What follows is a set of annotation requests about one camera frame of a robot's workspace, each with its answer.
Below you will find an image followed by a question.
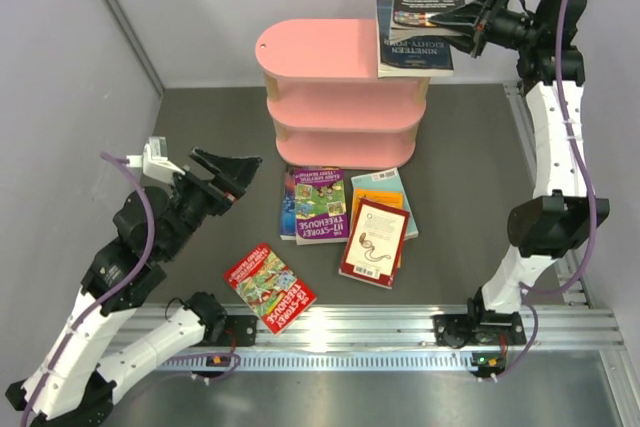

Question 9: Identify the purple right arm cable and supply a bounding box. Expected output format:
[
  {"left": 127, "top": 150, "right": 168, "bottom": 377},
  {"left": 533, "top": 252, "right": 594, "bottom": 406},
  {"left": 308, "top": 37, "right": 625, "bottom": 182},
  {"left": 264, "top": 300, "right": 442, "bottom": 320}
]
[{"left": 479, "top": 0, "right": 599, "bottom": 383}]

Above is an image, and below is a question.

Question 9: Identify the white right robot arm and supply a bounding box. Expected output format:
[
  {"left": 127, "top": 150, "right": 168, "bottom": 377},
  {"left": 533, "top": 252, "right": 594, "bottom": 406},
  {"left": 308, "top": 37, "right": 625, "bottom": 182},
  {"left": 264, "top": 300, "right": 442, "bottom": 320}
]
[{"left": 432, "top": 0, "right": 610, "bottom": 349}]

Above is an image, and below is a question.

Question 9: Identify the blue nineteen eighty-four book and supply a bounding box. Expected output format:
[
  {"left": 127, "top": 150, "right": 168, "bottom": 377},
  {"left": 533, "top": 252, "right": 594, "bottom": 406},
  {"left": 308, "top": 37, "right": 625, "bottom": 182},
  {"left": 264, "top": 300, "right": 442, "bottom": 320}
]
[{"left": 376, "top": 0, "right": 454, "bottom": 78}]

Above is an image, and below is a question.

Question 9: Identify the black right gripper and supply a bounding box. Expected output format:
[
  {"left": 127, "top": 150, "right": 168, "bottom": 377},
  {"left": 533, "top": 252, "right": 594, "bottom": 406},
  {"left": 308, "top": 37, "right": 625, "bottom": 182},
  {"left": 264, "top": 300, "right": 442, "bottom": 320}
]
[{"left": 427, "top": 0, "right": 542, "bottom": 59}]

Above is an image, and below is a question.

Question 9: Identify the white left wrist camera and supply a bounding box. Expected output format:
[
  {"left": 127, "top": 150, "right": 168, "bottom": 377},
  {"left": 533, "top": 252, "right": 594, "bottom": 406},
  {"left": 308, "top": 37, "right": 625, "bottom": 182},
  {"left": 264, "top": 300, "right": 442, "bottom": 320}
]
[{"left": 125, "top": 136, "right": 185, "bottom": 184}]

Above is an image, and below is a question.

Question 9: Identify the purple 117-storey treehouse book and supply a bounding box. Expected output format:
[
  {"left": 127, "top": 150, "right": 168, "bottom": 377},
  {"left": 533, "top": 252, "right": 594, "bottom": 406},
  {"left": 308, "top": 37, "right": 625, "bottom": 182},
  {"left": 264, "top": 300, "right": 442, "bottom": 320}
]
[{"left": 294, "top": 168, "right": 349, "bottom": 245}]

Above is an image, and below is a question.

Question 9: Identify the pink three-tier shelf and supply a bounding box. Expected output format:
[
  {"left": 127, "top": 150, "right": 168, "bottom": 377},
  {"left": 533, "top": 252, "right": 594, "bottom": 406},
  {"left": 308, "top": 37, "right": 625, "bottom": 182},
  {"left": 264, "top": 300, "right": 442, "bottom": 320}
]
[{"left": 255, "top": 19, "right": 429, "bottom": 170}]

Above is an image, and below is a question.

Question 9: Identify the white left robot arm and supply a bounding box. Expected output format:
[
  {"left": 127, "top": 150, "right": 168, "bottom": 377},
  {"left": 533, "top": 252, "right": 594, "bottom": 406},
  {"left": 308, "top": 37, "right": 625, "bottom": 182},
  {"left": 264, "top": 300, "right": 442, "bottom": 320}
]
[{"left": 6, "top": 141, "right": 263, "bottom": 426}]

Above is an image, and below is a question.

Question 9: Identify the teal back cover book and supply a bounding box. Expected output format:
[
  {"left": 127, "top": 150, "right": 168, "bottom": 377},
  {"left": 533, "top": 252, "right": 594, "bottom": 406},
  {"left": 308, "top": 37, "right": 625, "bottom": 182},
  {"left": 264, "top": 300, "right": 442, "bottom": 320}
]
[{"left": 351, "top": 168, "right": 419, "bottom": 240}]

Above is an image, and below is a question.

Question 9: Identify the aluminium mounting rail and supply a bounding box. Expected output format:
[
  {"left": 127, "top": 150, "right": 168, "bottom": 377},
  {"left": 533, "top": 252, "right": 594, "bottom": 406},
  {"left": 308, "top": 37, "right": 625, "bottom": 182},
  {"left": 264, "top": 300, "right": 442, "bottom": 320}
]
[{"left": 163, "top": 305, "right": 624, "bottom": 371}]

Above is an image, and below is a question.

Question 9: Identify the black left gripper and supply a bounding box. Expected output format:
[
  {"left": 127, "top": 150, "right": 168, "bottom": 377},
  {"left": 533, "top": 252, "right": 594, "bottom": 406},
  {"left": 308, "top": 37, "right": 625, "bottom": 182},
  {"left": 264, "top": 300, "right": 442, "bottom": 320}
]
[{"left": 161, "top": 146, "right": 265, "bottom": 261}]

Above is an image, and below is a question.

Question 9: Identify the blue fantasy cover book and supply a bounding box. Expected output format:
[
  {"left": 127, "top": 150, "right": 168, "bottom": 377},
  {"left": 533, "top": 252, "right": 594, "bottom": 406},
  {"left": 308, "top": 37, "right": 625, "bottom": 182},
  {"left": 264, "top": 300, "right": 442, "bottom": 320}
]
[{"left": 280, "top": 165, "right": 296, "bottom": 241}]

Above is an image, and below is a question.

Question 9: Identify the orange cover book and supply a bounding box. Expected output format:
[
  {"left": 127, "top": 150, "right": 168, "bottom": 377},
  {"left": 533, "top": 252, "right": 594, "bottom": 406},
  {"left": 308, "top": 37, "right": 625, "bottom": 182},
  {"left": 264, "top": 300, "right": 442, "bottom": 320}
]
[{"left": 345, "top": 189, "right": 409, "bottom": 279}]

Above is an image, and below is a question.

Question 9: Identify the red 13-storey treehouse book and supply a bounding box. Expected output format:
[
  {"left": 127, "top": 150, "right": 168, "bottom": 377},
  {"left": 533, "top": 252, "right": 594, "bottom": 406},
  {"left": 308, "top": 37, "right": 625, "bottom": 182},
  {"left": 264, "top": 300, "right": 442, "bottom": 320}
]
[{"left": 224, "top": 243, "right": 317, "bottom": 335}]

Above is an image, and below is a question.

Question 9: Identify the red cream pocket-watch book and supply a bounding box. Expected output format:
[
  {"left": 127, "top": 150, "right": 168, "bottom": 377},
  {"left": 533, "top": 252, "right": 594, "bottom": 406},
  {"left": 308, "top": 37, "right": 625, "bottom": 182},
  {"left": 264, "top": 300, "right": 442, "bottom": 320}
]
[{"left": 338, "top": 199, "right": 410, "bottom": 289}]

